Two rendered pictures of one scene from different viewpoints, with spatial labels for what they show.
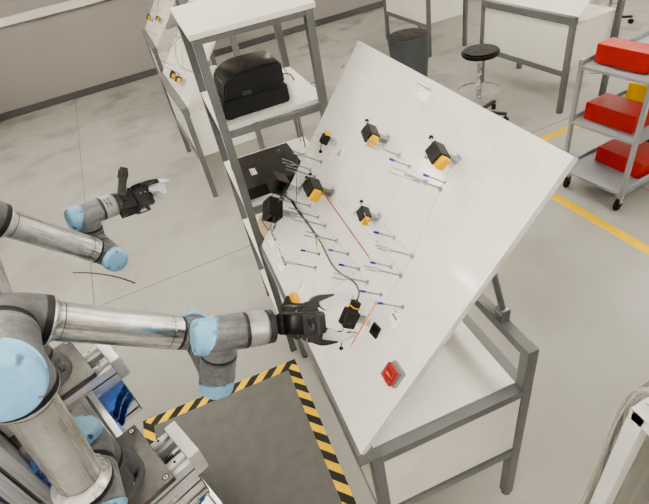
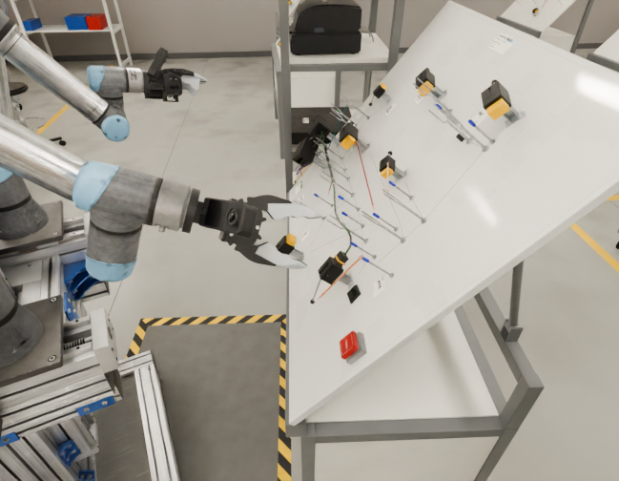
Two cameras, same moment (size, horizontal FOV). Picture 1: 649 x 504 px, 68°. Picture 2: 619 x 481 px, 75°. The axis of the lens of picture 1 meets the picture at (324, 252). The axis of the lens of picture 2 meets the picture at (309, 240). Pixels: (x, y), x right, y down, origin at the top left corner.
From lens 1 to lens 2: 0.48 m
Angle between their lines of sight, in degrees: 9
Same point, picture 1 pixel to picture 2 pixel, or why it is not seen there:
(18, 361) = not seen: outside the picture
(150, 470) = (43, 345)
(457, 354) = (443, 360)
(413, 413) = (368, 403)
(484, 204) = (537, 170)
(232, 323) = (134, 180)
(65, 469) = not seen: outside the picture
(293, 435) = (260, 382)
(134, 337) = (24, 164)
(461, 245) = (487, 217)
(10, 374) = not seen: outside the picture
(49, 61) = (197, 22)
